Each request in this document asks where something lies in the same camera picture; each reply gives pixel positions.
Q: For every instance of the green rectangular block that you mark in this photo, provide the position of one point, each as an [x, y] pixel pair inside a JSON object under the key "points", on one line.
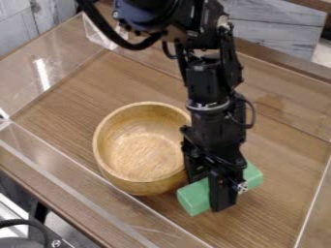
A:
{"points": [[194, 195]]}

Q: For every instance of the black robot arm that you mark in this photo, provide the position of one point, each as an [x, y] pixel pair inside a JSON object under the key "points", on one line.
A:
{"points": [[196, 36]]}

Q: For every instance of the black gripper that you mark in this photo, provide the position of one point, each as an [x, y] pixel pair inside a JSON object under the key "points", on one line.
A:
{"points": [[211, 148]]}

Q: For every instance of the black table leg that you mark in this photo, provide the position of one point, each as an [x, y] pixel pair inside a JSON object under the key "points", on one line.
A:
{"points": [[40, 212]]}

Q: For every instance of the black metal base bracket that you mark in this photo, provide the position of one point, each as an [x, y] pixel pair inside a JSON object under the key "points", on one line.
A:
{"points": [[44, 236]]}

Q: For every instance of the brown wooden bowl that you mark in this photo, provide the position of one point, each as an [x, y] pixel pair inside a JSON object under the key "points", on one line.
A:
{"points": [[138, 148]]}

